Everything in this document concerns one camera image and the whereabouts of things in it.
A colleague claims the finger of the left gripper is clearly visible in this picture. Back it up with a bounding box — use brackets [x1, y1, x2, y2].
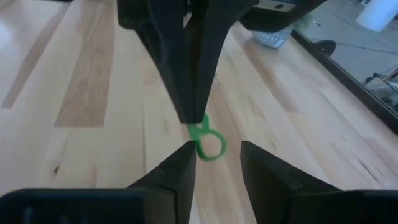
[185, 0, 250, 124]
[137, 0, 197, 124]

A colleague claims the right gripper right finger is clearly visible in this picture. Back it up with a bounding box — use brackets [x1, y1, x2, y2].
[240, 140, 342, 224]

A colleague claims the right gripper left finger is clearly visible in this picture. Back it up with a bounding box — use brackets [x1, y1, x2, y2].
[127, 139, 198, 224]

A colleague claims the green rubber band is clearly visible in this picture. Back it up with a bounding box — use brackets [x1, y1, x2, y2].
[187, 113, 228, 162]

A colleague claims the green artificial plant white pot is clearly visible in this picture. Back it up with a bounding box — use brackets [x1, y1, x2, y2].
[251, 26, 295, 49]

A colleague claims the white cylindrical object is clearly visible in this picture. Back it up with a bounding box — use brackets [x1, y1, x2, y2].
[355, 0, 398, 32]

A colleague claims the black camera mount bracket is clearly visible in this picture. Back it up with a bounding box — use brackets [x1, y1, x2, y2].
[313, 39, 337, 57]

